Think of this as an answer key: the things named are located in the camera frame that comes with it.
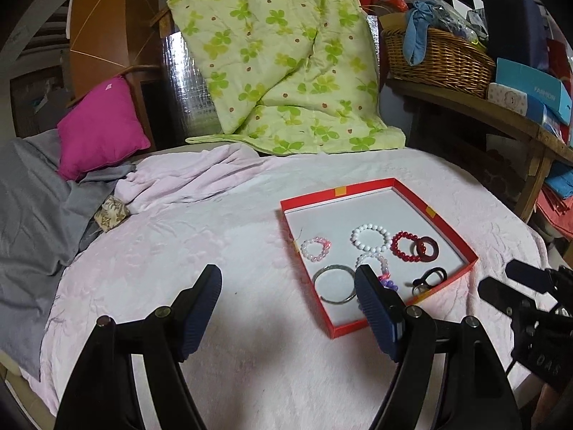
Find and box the magenta pillow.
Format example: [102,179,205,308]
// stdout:
[56,76,151,182]

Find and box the brown wooden cabinet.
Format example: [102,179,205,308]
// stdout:
[67,0,171,99]

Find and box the white bead bracelet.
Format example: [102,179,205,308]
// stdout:
[350,224,388,252]

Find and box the small floral pouch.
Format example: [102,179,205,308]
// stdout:
[95,196,130,233]

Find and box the dark red ring bangle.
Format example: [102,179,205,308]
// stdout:
[414,235,439,261]

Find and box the clear pink purple bead bracelet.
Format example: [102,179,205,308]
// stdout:
[356,252,399,292]

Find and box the silver foil board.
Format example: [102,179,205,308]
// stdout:
[161,15,383,144]

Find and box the red shallow cardboard box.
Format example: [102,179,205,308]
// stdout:
[280,178,479,338]

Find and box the grey bed sheet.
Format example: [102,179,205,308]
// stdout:
[0,130,137,368]

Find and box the dark navy bag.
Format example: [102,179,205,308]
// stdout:
[483,0,551,72]

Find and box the silver metal bangle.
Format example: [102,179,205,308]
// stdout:
[313,265,359,305]

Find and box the black hair tie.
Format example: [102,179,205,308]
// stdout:
[412,267,448,297]

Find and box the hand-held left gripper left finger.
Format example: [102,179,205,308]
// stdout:
[54,264,222,430]

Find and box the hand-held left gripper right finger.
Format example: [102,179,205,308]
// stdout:
[353,265,522,430]

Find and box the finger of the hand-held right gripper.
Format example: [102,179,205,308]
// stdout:
[506,260,553,292]
[478,276,522,319]

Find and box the green floral quilt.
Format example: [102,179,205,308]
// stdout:
[168,0,406,155]

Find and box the small pink bead bracelet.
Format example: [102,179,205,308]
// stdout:
[301,236,332,263]

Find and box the blue cloth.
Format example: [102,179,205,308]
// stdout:
[403,0,448,63]

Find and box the wicker basket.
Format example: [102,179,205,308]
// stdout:
[384,27,497,99]

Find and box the red bag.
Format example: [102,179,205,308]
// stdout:
[537,183,573,236]

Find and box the blue cardboard box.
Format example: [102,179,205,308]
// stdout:
[495,58,573,126]

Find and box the red bead bracelet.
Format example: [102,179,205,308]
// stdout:
[390,231,424,261]

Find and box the wooden chair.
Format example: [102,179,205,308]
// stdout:
[117,65,163,148]

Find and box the white printed box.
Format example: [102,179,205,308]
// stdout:
[487,83,529,115]

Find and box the wooden bench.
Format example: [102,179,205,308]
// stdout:
[385,76,573,225]

